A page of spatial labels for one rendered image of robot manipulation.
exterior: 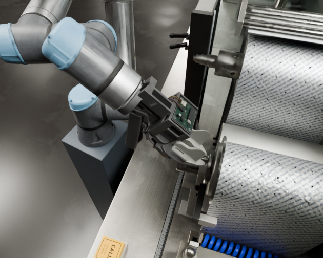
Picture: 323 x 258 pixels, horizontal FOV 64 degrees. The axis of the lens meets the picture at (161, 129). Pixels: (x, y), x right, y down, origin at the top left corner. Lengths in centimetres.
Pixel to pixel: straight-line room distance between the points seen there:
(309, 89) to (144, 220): 60
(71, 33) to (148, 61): 250
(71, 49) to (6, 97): 249
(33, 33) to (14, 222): 166
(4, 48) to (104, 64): 22
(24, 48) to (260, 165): 49
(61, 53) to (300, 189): 46
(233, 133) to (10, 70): 279
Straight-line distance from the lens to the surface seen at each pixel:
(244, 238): 71
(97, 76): 42
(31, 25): 57
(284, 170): 53
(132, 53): 87
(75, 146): 107
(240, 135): 65
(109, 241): 85
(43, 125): 247
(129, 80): 43
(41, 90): 280
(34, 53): 55
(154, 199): 91
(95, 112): 91
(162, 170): 96
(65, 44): 42
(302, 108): 66
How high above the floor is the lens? 173
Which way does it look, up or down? 51 degrees down
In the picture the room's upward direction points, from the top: straight up
